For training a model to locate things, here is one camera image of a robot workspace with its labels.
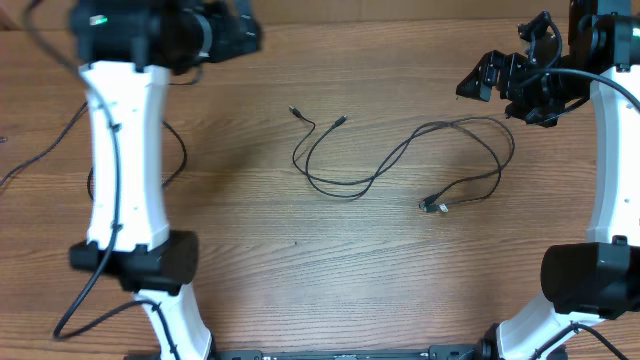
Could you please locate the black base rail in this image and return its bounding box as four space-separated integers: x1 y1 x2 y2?
206 344 498 360

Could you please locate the black labelled USB cable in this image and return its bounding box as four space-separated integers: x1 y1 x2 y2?
304 114 504 214

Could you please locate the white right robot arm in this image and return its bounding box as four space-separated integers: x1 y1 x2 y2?
456 0 639 359

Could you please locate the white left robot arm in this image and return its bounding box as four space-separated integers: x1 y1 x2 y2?
69 1 262 359

